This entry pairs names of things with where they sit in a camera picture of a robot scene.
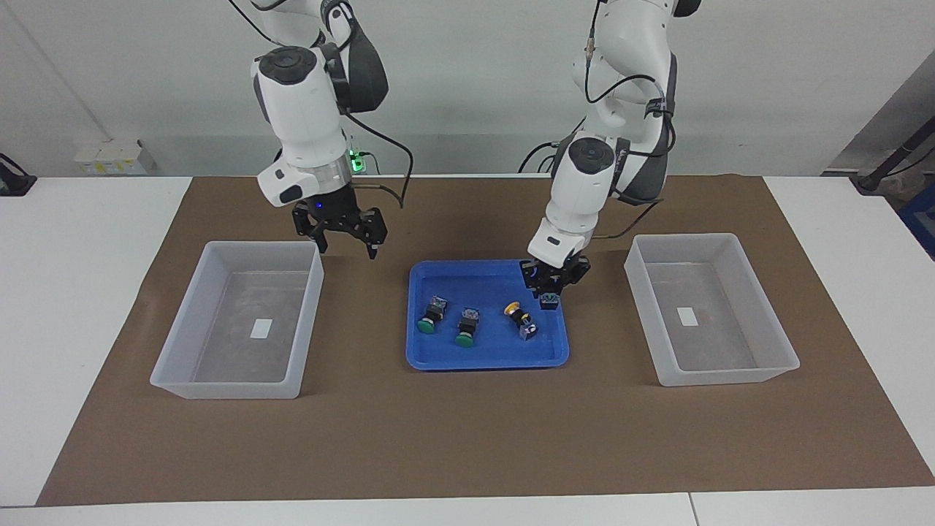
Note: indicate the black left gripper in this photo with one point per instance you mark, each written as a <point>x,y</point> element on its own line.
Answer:
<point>555,272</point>

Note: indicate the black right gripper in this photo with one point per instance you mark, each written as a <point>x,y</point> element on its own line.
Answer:
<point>329,210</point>

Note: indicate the yellow push button switch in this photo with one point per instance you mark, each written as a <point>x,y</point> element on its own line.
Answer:
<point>520,318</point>
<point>549,301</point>

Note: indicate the green push button switch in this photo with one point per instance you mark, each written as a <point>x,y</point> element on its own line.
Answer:
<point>467,325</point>
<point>431,314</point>

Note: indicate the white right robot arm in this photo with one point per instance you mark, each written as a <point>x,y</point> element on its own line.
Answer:
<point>299,109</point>

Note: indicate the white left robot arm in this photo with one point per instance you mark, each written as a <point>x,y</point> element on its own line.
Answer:
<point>584,183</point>

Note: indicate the blue plastic tray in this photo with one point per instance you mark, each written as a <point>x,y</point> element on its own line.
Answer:
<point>489,354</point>

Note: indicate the small white paper label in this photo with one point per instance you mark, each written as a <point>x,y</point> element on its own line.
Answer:
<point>687,316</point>
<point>261,329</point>

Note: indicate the translucent white plastic box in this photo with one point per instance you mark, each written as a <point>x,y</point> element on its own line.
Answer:
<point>716,351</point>
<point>241,361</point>

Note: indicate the brown paper table mat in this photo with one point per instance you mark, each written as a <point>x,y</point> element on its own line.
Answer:
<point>467,438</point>

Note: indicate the black clamp base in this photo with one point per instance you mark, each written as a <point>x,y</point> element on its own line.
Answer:
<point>14,183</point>

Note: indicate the black stand leg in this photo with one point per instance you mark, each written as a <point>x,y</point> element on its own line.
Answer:
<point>873,179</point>

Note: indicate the blue crate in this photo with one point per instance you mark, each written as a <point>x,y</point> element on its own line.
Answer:
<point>922,219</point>

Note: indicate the white wall socket box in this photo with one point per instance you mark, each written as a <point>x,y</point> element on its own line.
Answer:
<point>109,157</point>

